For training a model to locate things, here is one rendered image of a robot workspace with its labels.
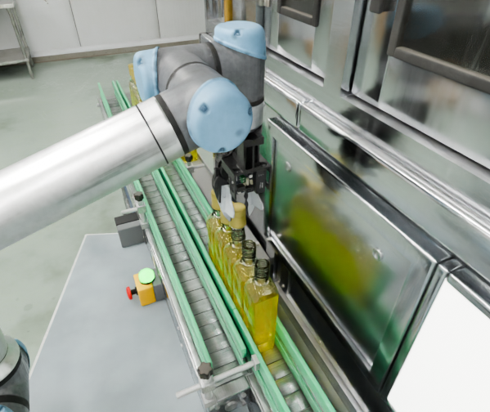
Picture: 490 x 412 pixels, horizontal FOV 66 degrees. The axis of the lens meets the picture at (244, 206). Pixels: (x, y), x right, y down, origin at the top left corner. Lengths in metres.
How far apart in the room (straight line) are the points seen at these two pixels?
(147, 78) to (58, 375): 0.82
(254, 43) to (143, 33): 6.04
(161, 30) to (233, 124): 6.24
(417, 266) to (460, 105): 0.21
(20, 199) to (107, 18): 6.08
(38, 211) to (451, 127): 0.48
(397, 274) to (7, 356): 0.69
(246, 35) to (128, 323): 0.86
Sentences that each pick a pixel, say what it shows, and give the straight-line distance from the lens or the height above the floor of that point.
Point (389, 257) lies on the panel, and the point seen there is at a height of 1.26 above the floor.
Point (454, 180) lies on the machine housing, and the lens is 0.51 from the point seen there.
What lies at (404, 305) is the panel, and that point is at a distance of 0.61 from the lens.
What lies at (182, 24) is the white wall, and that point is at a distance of 6.71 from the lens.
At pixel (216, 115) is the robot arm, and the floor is 1.50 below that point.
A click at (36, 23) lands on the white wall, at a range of 6.45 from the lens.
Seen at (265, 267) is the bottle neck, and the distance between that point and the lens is 0.71.
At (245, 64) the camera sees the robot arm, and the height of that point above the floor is 1.50.
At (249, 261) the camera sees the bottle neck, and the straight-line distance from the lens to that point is 0.77.
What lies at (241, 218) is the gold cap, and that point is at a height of 1.18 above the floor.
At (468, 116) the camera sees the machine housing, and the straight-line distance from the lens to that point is 0.51.
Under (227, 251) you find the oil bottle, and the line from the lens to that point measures 0.83.
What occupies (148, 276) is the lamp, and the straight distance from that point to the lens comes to 1.12.
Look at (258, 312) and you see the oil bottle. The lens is 0.78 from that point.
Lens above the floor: 1.66
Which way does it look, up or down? 37 degrees down
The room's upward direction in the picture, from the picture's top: straight up
